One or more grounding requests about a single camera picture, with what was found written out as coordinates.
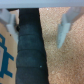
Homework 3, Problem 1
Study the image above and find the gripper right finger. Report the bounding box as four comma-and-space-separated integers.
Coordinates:
55, 6, 84, 51

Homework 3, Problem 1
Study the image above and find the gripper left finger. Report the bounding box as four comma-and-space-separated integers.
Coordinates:
0, 8, 19, 43

